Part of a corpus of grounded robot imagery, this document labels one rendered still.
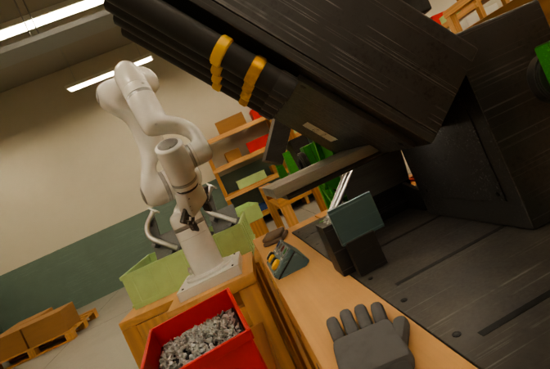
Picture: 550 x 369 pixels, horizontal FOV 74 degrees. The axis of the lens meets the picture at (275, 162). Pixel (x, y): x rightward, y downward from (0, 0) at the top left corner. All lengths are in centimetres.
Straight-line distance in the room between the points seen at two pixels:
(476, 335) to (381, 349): 11
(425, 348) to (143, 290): 155
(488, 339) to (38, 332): 621
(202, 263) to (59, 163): 738
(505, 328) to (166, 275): 155
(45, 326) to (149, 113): 541
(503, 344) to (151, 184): 116
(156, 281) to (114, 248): 653
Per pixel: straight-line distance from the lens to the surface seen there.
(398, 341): 50
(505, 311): 54
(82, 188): 847
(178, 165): 111
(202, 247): 141
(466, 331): 52
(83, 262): 862
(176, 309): 137
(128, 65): 131
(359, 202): 74
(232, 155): 744
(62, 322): 629
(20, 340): 663
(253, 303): 135
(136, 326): 186
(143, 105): 121
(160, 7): 55
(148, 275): 188
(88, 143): 846
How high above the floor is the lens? 118
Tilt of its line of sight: 1 degrees down
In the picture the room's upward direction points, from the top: 24 degrees counter-clockwise
